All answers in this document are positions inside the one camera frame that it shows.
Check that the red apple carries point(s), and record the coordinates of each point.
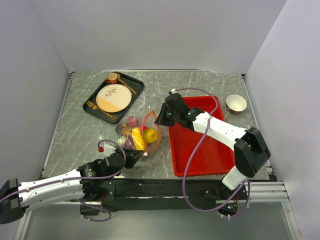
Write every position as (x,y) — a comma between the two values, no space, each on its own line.
(142,128)

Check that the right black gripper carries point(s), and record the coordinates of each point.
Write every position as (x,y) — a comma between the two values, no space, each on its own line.
(161,119)

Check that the dark maroon passion fruit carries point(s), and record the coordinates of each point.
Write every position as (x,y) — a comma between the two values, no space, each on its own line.
(121,125)

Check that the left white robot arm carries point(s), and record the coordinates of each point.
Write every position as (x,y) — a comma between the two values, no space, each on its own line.
(84,183)

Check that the white bowl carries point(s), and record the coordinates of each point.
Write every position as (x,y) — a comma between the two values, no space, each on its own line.
(236,104)

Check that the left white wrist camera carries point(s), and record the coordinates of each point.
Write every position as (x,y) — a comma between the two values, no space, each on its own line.
(107,150)

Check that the gold spoon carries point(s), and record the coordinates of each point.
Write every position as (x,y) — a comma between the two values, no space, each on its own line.
(125,84)

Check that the yellow lemon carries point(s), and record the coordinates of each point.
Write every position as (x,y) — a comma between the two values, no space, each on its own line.
(150,135)

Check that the orange cup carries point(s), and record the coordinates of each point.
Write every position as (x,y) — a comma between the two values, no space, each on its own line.
(112,78)

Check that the yellow banana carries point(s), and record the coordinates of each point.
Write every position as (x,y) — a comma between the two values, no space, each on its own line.
(138,139)

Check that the purple onion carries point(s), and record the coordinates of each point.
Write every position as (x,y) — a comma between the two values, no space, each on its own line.
(129,144)

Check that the red plastic bin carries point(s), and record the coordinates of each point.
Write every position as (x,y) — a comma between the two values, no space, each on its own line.
(212,157)

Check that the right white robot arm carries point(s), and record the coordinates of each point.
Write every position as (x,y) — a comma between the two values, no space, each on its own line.
(248,145)

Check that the dark green tray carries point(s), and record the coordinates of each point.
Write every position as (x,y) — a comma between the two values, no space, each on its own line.
(134,83)

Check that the brown kiwi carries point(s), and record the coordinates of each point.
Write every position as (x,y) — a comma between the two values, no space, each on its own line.
(126,131)

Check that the clear zip bag orange zipper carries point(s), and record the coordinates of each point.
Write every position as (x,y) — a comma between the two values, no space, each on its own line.
(148,121)

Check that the white radish with leaves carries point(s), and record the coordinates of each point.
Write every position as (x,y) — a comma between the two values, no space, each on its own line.
(121,141)

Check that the gold fork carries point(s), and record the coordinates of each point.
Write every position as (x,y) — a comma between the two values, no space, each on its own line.
(96,108)

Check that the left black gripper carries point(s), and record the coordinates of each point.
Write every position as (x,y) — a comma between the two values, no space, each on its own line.
(131,156)

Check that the red wrinkled fruit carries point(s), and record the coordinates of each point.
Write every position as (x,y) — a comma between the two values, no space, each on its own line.
(132,121)

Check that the cream and orange plate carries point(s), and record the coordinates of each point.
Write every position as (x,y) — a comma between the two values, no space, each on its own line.
(113,98)

